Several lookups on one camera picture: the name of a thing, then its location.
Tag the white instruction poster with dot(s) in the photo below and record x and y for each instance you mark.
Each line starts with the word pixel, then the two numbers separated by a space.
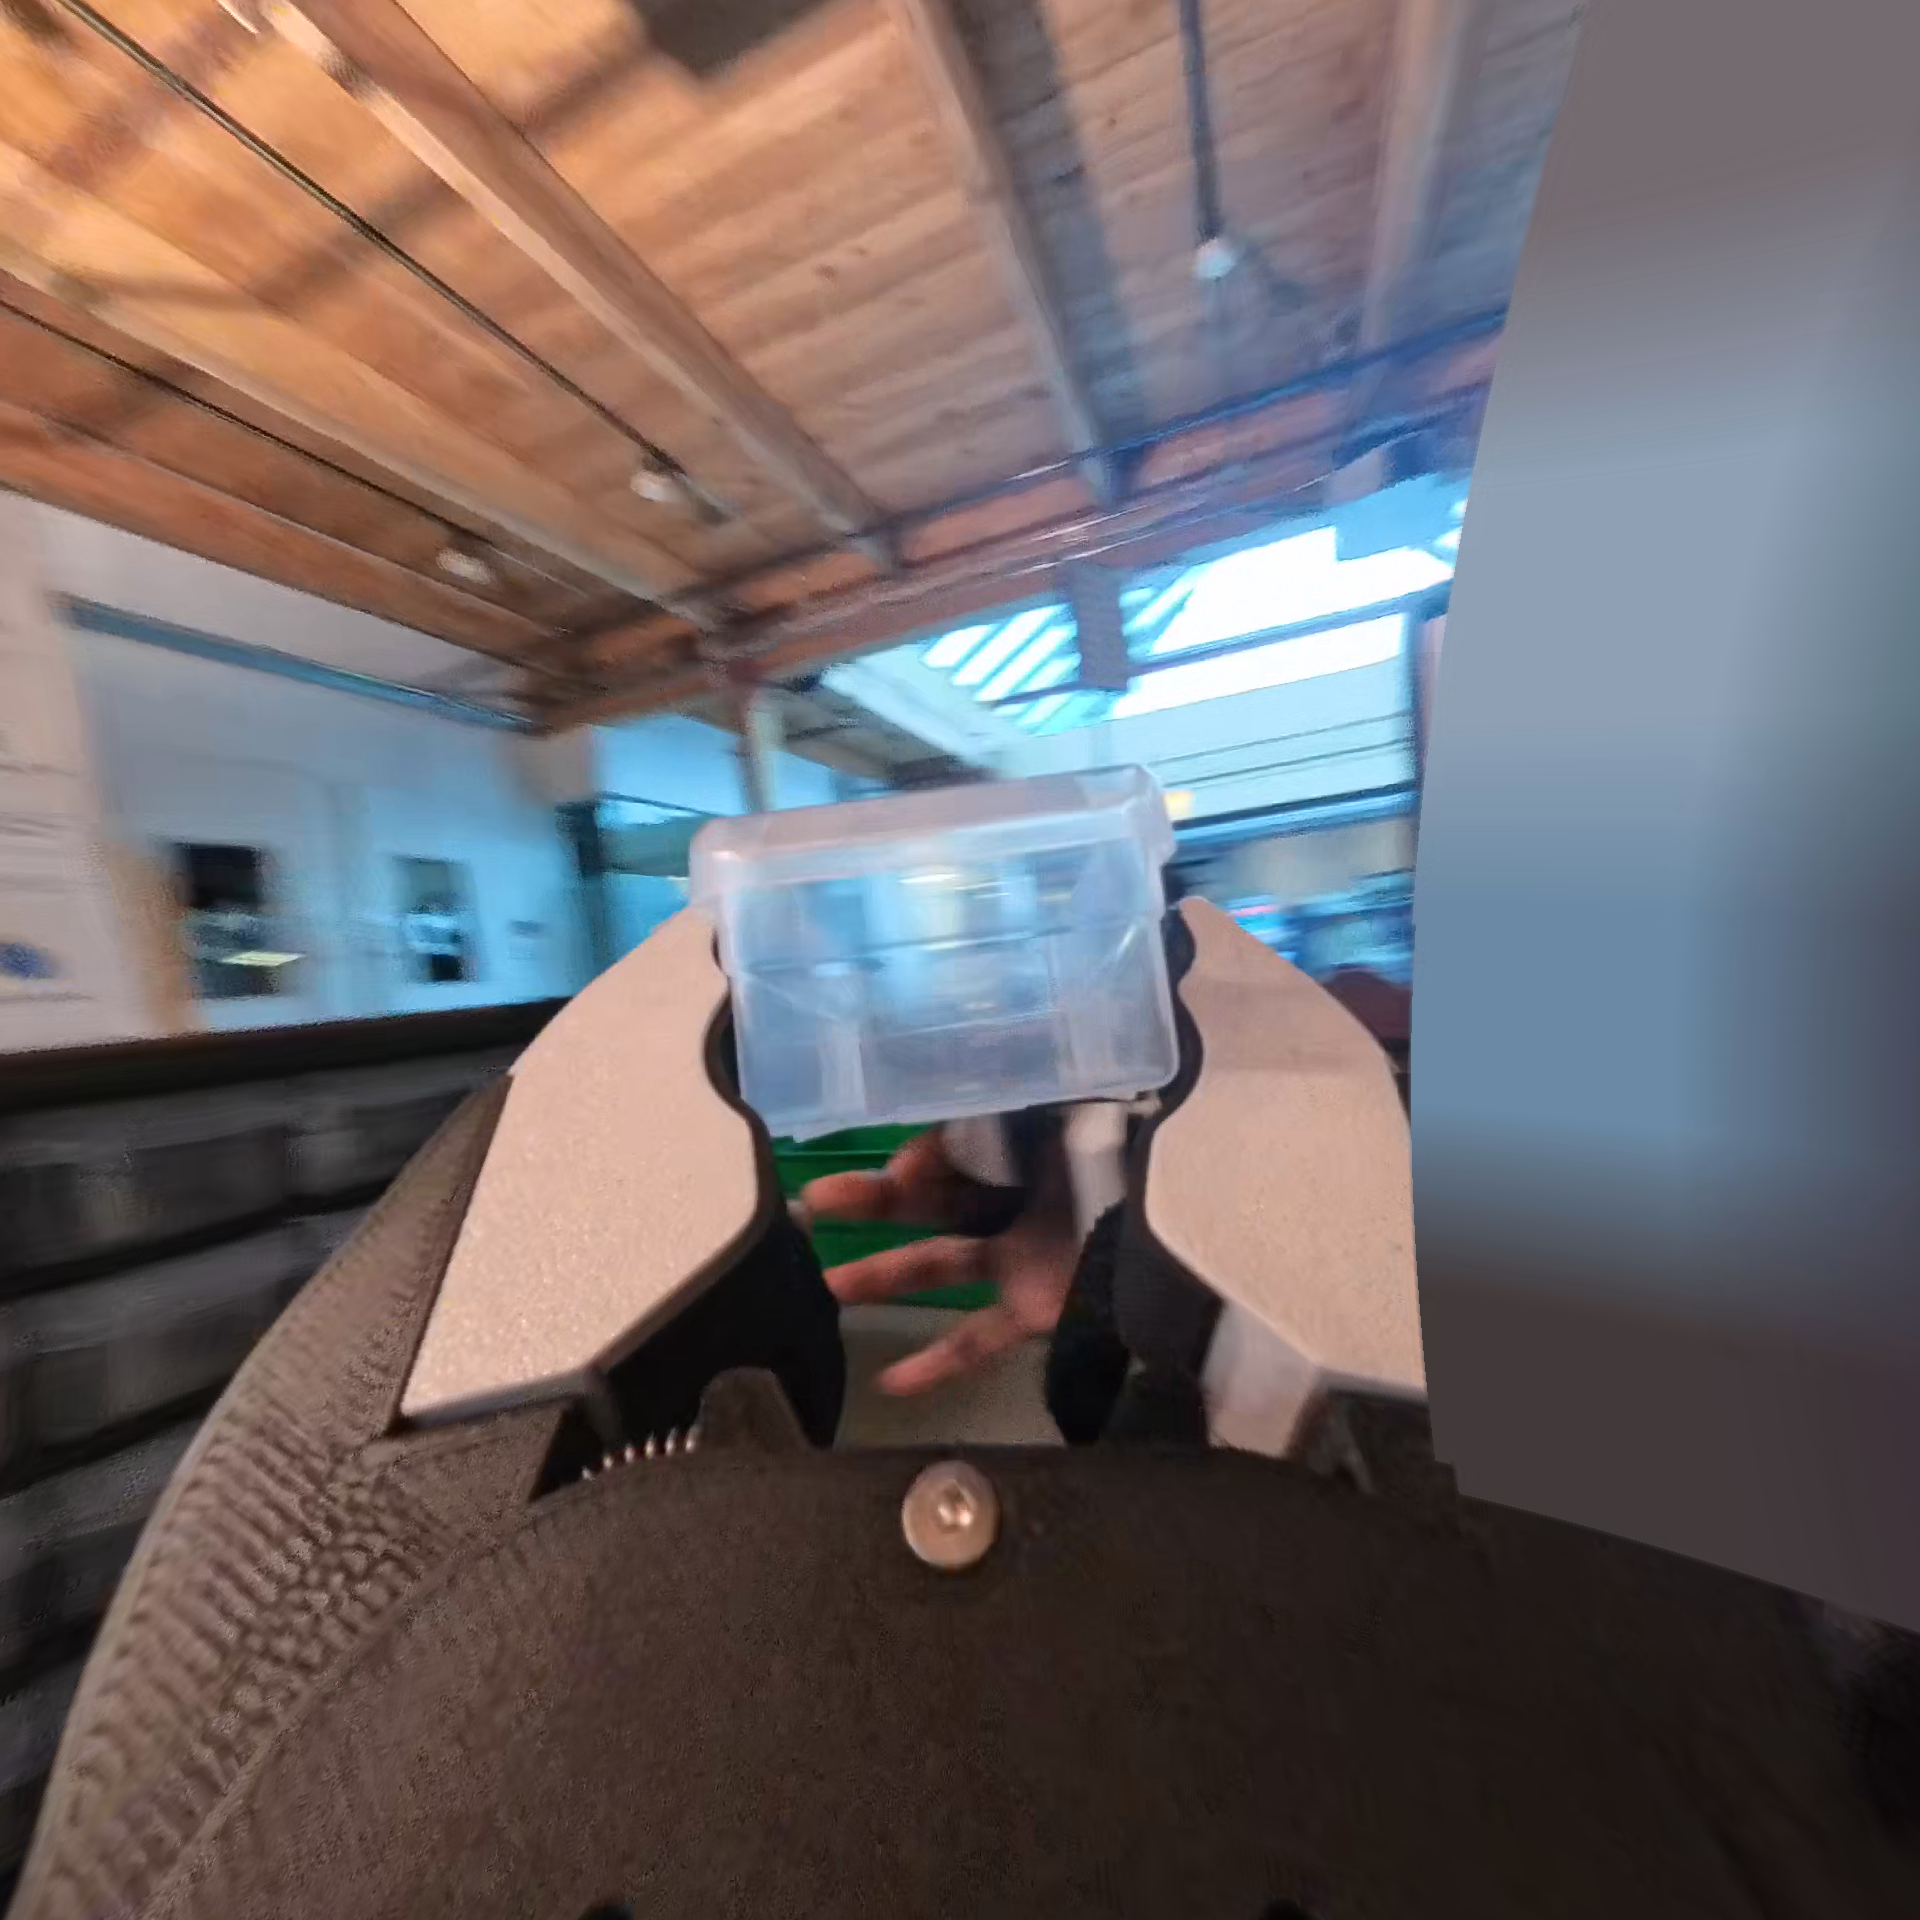
pixel 44 840

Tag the person's right hand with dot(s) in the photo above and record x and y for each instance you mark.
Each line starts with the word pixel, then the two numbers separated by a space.
pixel 1020 1275

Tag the green plastic bin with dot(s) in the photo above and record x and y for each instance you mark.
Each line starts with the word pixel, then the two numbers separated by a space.
pixel 870 1162

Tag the black drawer cabinet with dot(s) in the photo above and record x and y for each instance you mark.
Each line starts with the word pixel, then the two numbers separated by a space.
pixel 225 1170

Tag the single clear plastic drawer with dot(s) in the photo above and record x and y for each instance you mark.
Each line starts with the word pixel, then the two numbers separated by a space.
pixel 932 960

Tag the ceiling track spotlight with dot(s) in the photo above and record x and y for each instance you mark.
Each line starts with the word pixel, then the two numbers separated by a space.
pixel 1215 259
pixel 465 565
pixel 656 482

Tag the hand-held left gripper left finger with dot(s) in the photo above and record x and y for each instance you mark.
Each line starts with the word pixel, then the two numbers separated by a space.
pixel 599 1184

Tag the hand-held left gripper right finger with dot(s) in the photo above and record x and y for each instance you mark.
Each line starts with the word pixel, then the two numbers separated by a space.
pixel 1291 1170

